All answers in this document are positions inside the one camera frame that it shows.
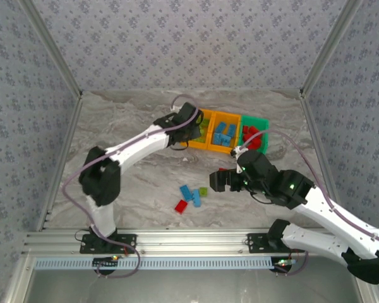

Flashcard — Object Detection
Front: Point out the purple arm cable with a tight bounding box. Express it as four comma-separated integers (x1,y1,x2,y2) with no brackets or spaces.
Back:
61,93,200,279
238,129,379,249

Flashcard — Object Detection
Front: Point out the grey metal panel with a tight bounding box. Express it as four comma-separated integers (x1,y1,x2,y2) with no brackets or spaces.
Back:
6,255,376,303

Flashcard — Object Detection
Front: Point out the light blue slotted cable duct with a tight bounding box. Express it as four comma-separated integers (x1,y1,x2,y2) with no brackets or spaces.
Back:
33,256,276,270

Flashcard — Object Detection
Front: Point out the green plastic bin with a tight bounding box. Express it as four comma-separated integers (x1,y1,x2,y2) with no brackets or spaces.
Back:
238,115,270,155

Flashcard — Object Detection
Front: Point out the aluminium side frame rail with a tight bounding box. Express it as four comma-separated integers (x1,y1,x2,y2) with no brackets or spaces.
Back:
299,90,340,203
36,91,84,231

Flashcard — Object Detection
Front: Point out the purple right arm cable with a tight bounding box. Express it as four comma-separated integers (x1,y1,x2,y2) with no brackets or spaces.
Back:
238,129,379,249

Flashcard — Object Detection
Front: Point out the orange plastic bin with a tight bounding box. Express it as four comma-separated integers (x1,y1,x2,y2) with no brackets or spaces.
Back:
207,110,243,154
186,108,216,150

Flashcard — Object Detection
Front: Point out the aluminium corner post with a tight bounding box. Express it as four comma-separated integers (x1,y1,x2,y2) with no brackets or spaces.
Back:
18,0,84,97
299,0,364,95

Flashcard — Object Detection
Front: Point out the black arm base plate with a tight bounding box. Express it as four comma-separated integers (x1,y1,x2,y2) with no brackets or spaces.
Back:
79,232,138,254
246,232,292,254

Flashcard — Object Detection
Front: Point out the aluminium front mounting rail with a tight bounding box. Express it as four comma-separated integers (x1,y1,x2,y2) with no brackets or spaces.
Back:
21,229,304,257

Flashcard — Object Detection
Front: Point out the small electronics board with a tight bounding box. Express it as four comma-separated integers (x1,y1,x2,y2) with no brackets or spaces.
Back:
272,258,300,274
92,256,120,275

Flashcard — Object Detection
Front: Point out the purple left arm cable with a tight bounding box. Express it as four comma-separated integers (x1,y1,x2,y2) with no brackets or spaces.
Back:
61,93,200,279

